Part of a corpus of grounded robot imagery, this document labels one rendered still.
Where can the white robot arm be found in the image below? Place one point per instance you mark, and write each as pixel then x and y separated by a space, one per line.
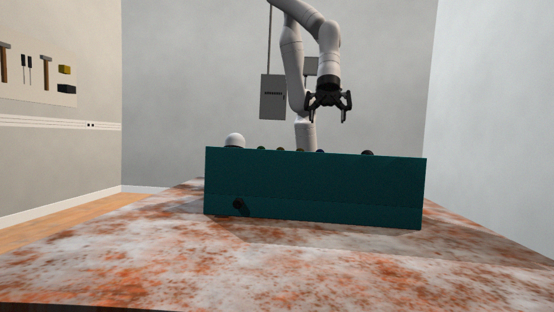
pixel 328 36

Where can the dark teal console box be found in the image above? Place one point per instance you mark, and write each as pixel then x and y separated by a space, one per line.
pixel 357 189

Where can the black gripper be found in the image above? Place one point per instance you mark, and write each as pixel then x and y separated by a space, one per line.
pixel 328 94

